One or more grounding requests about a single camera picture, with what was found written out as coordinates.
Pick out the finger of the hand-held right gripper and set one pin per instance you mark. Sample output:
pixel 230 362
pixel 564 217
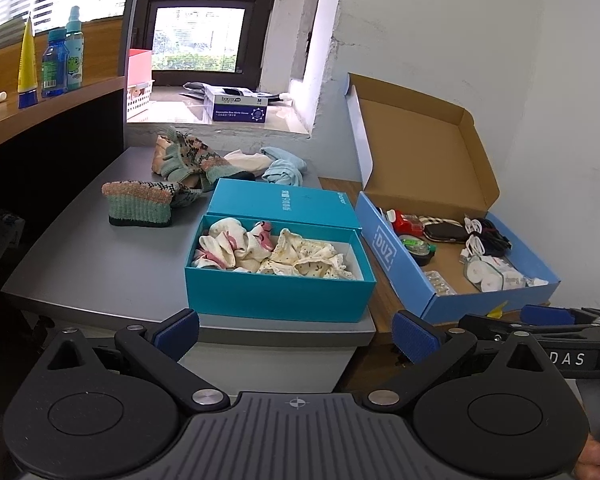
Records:
pixel 547 315
pixel 490 326

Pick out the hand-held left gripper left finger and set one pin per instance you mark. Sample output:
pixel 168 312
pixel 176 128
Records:
pixel 180 334

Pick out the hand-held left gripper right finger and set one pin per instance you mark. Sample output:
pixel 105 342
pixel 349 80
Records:
pixel 414 342

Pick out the blue cardboard box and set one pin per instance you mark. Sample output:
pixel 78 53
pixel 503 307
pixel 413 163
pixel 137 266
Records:
pixel 405 260

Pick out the teal box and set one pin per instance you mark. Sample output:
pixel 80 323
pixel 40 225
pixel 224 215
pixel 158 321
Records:
pixel 275 297

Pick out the teal box lid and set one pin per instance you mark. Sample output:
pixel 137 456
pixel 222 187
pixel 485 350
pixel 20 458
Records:
pixel 280 202

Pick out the grey desktop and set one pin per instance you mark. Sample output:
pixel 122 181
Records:
pixel 80 260

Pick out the person's right hand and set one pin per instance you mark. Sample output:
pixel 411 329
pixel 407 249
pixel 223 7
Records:
pixel 592 457

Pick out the yellow clip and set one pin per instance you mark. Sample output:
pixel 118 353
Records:
pixel 497 309

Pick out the small white packet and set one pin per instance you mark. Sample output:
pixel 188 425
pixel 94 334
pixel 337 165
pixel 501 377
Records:
pixel 537 281

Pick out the clear bag of white rolls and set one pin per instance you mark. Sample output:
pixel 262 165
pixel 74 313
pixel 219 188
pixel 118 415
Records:
pixel 485 275

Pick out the blister pill pack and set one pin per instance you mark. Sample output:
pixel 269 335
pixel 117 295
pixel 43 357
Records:
pixel 440 282

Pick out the white pink-trimmed sock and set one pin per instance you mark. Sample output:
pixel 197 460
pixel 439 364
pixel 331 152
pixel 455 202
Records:
pixel 215 249
pixel 257 240

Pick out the green clear tape dispenser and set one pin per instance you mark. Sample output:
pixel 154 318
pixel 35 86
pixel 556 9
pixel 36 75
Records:
pixel 415 244

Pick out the black wallet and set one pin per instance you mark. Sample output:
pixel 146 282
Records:
pixel 445 232

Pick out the plaid pouch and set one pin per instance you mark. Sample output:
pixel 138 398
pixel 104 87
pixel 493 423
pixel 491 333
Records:
pixel 437 219

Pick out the red white tape dispenser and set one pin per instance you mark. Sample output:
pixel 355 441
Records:
pixel 406 222

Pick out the cream spotted sock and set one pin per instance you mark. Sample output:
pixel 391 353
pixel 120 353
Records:
pixel 310 260

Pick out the patterned knit sock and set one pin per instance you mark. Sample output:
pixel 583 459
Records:
pixel 140 202
pixel 195 157

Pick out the light blue sock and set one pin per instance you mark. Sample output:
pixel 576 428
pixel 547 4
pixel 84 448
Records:
pixel 282 174
pixel 280 152

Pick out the stone windowsill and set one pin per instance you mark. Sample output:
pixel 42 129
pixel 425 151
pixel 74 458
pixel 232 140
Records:
pixel 180 130

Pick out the white perforated basket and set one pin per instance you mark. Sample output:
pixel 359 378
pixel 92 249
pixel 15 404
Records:
pixel 137 105

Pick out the blue white glove box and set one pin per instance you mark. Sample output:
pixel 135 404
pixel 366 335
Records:
pixel 235 107

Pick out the wooden shelf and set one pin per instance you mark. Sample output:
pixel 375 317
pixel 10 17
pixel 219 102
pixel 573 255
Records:
pixel 55 110

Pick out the red box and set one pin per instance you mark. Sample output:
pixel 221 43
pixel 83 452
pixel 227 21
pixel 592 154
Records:
pixel 139 66

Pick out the green frog print bottle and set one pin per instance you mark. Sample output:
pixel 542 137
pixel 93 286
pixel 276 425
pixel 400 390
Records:
pixel 74 60

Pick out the blue bottle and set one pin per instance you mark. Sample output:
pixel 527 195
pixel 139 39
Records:
pixel 54 67

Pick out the dark framed window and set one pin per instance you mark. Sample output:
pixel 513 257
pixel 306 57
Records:
pixel 200 35

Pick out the yellow tube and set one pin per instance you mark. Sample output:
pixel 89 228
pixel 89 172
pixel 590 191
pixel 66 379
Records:
pixel 26 70

